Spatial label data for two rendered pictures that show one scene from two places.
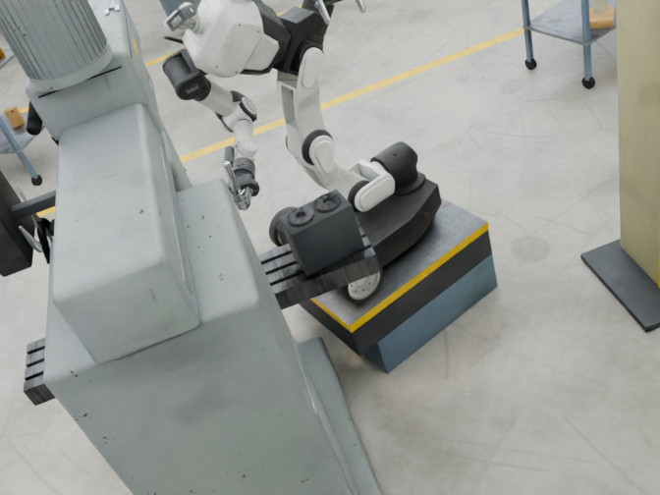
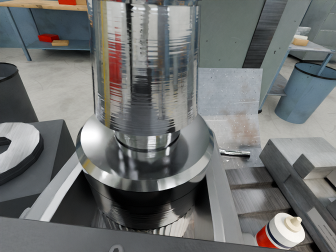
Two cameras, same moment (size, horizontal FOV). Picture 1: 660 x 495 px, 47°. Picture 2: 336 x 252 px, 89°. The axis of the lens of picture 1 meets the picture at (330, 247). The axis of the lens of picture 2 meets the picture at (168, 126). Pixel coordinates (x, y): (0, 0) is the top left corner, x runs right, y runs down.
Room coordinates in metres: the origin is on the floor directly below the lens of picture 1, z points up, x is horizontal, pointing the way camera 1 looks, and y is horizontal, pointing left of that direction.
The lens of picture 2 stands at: (2.12, 0.22, 1.25)
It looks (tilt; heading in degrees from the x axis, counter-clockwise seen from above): 39 degrees down; 172
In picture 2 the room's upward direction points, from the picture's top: 5 degrees clockwise
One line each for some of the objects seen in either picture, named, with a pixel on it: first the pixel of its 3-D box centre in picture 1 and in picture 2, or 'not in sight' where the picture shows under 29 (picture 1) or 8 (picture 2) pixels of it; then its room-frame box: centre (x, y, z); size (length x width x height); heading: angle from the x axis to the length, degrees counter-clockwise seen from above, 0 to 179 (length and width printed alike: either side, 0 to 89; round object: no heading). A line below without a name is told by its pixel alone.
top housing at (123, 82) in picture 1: (87, 60); not in sight; (1.97, 0.44, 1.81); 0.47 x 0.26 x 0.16; 3
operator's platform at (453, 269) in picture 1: (380, 270); not in sight; (2.60, -0.18, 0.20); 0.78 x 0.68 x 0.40; 114
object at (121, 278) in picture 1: (120, 201); not in sight; (1.49, 0.42, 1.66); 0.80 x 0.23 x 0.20; 3
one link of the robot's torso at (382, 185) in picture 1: (362, 186); not in sight; (2.62, -0.22, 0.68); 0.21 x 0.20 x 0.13; 114
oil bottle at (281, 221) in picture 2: not in sight; (280, 233); (2.04, 0.43, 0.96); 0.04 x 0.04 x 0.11
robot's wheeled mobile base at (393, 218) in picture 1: (361, 205); not in sight; (2.61, -0.19, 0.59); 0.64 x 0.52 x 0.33; 114
